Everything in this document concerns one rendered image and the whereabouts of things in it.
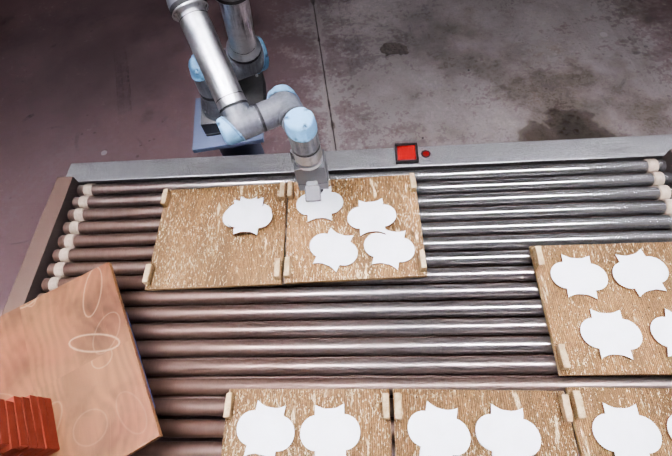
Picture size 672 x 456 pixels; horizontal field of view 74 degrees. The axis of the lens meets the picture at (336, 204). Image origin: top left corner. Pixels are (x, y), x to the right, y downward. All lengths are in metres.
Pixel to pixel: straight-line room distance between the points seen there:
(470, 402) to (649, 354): 0.46
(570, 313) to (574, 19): 2.70
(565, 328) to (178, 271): 1.09
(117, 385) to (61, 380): 0.15
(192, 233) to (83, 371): 0.47
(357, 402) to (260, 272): 0.45
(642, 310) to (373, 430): 0.76
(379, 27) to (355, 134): 1.01
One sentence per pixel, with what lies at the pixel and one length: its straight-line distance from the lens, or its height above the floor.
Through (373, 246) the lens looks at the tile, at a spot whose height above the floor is 0.94.
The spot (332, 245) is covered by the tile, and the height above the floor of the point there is 0.94.
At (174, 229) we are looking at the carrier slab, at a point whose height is 0.94.
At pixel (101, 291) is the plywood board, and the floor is 1.04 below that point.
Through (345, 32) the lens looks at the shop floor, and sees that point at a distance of 3.48.
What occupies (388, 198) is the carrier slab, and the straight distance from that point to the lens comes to 1.40.
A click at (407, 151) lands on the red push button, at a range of 1.51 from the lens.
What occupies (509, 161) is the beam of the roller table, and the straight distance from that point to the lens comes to 1.56.
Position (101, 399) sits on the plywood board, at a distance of 1.28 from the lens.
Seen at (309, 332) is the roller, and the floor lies 0.91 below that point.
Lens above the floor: 2.13
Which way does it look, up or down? 59 degrees down
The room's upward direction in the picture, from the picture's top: 10 degrees counter-clockwise
